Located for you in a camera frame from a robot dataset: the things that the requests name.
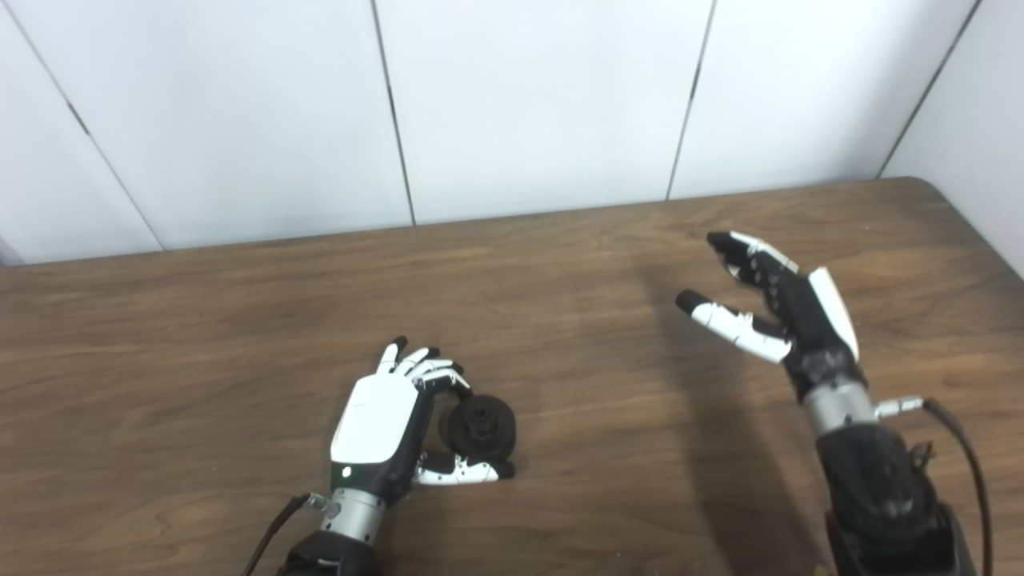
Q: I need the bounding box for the white and black left hand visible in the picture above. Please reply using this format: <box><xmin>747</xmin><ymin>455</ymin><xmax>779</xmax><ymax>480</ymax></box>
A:
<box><xmin>330</xmin><ymin>336</ymin><xmax>517</xmax><ymax>506</ymax></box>

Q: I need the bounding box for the round black part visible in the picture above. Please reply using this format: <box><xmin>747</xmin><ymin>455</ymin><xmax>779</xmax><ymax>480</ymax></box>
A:
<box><xmin>438</xmin><ymin>394</ymin><xmax>518</xmax><ymax>465</ymax></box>

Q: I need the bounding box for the white and black right hand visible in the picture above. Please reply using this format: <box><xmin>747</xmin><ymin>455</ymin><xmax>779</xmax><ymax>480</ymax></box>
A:
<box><xmin>674</xmin><ymin>230</ymin><xmax>869</xmax><ymax>401</ymax></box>

